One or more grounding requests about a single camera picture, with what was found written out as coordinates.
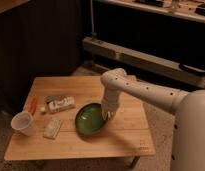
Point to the wooden low table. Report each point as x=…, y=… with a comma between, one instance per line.
x=127, y=134

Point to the white printed box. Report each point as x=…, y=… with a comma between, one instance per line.
x=61, y=103

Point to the flat white packet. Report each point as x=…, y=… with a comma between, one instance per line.
x=52, y=128

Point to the vertical metal pole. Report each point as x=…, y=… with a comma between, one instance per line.
x=93, y=33

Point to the black object on shelf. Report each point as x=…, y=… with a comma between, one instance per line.
x=190, y=70

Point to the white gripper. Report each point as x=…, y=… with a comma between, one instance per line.
x=109, y=102

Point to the small white cube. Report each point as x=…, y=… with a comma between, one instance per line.
x=43, y=110

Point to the green ceramic bowl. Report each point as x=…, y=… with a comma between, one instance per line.
x=89, y=119

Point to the grey metal shelf rail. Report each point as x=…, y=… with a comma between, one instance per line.
x=143, y=61

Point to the white plastic cup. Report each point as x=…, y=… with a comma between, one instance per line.
x=23, y=122

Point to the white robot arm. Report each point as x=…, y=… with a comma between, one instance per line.
x=188, y=147

